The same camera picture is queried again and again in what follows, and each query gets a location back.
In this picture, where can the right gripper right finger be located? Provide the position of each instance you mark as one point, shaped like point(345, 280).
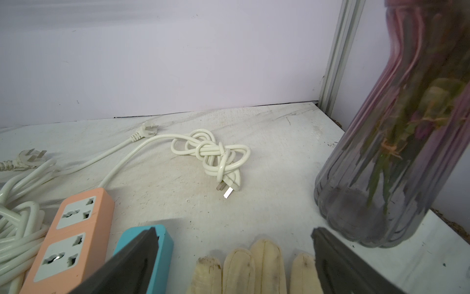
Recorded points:
point(341, 271)

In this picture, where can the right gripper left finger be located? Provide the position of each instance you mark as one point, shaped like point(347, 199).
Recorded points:
point(128, 272)

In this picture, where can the small blue power strip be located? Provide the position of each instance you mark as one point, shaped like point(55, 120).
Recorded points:
point(158, 281)

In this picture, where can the pink power strip right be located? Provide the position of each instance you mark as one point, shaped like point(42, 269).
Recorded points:
point(75, 245)

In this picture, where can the beige work glove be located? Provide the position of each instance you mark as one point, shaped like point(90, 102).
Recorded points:
point(258, 270)

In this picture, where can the dark purple glass vase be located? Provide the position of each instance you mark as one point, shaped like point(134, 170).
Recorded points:
point(390, 165)

